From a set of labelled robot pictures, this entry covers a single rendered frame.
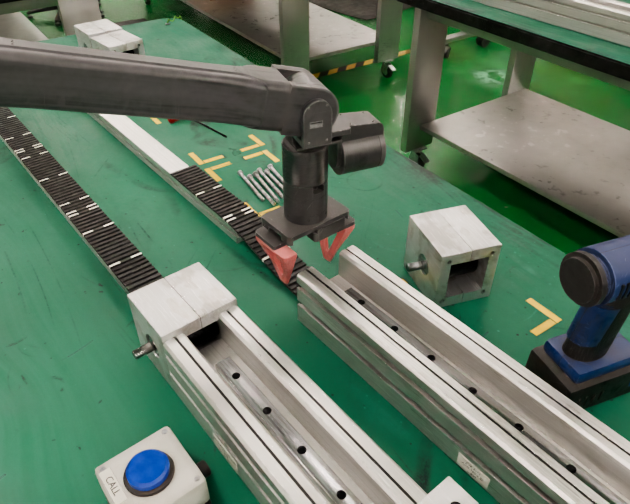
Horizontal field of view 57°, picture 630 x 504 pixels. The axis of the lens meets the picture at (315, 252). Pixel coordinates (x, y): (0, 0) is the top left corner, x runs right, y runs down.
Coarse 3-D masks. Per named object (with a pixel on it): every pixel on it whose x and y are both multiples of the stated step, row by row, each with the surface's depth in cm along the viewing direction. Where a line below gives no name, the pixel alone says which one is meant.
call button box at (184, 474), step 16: (160, 432) 58; (144, 448) 57; (160, 448) 57; (176, 448) 57; (112, 464) 56; (176, 464) 56; (192, 464) 56; (112, 480) 54; (176, 480) 54; (192, 480) 54; (112, 496) 53; (128, 496) 53; (144, 496) 53; (160, 496) 53; (176, 496) 53; (192, 496) 54; (208, 496) 56
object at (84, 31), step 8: (80, 24) 151; (88, 24) 151; (96, 24) 151; (104, 24) 151; (112, 24) 151; (80, 32) 148; (88, 32) 146; (96, 32) 146; (104, 32) 147; (80, 40) 151; (88, 40) 146
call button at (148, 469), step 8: (136, 456) 55; (144, 456) 55; (152, 456) 55; (160, 456) 55; (128, 464) 54; (136, 464) 54; (144, 464) 54; (152, 464) 54; (160, 464) 54; (168, 464) 55; (128, 472) 54; (136, 472) 54; (144, 472) 54; (152, 472) 54; (160, 472) 54; (168, 472) 54; (128, 480) 53; (136, 480) 53; (144, 480) 53; (152, 480) 53; (160, 480) 53; (136, 488) 53; (144, 488) 53; (152, 488) 53
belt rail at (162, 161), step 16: (112, 128) 121; (128, 128) 118; (128, 144) 117; (144, 144) 113; (160, 144) 113; (144, 160) 113; (160, 160) 108; (176, 160) 108; (160, 176) 109; (208, 208) 96; (224, 224) 94; (240, 240) 93
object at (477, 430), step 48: (336, 288) 72; (384, 288) 73; (336, 336) 73; (384, 336) 65; (432, 336) 69; (480, 336) 65; (384, 384) 67; (432, 384) 60; (480, 384) 65; (528, 384) 60; (432, 432) 63; (480, 432) 56; (528, 432) 59; (576, 432) 56; (480, 480) 60; (528, 480) 55; (576, 480) 52; (624, 480) 54
